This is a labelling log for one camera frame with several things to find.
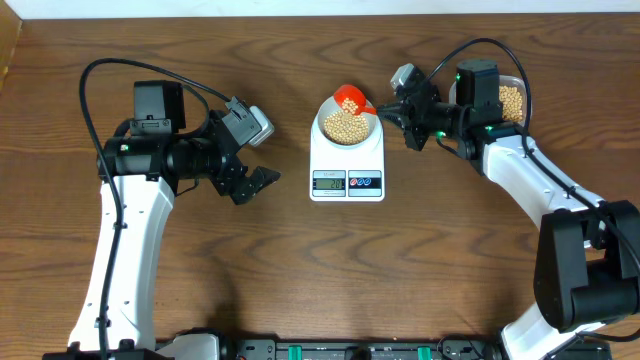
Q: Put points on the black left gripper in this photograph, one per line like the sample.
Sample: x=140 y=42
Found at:
x=226 y=182

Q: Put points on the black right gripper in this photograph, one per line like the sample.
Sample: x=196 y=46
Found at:
x=405 y=114

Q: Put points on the red measuring scoop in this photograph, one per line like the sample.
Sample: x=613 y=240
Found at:
x=355 y=94

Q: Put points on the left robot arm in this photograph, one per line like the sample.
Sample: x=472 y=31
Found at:
x=142 y=165

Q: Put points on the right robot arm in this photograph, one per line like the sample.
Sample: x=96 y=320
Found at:
x=587 y=262

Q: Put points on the soybeans in scoop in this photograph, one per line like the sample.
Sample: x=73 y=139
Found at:
x=350 y=106

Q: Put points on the soybeans in bowl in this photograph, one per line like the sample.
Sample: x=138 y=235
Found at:
x=345 y=128

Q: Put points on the white digital kitchen scale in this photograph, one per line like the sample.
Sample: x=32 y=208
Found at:
x=347 y=173

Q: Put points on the pale grey bowl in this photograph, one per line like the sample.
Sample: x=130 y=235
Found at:
x=330 y=106

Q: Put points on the soybeans in container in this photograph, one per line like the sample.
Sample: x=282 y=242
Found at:
x=512 y=101

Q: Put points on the clear plastic container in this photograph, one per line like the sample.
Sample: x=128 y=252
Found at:
x=490 y=98

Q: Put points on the brown cardboard box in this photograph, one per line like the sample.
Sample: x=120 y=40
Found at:
x=10 y=30

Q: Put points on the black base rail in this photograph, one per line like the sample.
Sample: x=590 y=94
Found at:
x=456 y=349

